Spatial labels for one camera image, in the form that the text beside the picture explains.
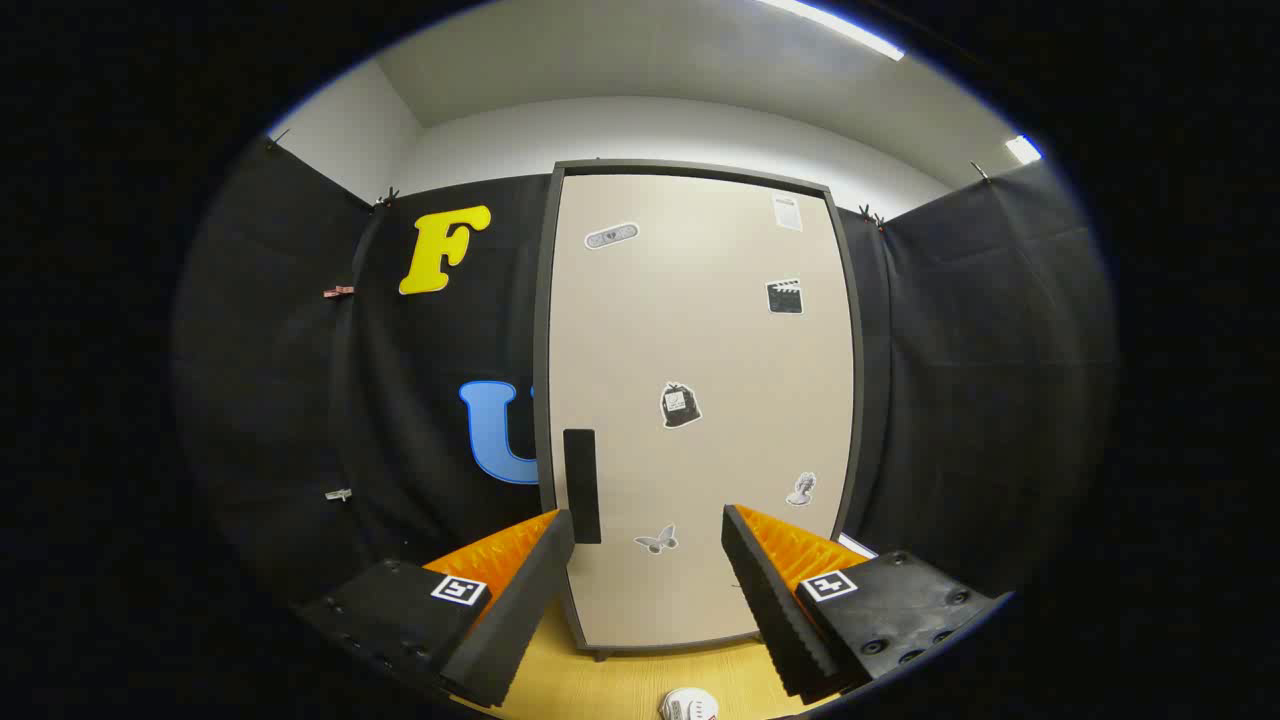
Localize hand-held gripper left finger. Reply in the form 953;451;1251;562
298;508;578;709

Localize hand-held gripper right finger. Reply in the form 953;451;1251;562
721;503;1014;703

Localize white canvas shoe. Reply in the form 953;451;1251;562
659;687;720;720

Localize black door handle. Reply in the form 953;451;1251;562
563;428;603;545

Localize dark grey shoe cabinet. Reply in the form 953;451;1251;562
533;158;867;663

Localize black backdrop cloth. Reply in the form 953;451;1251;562
170;140;1119;621

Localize long ceiling light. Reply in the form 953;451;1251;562
758;0;907;62

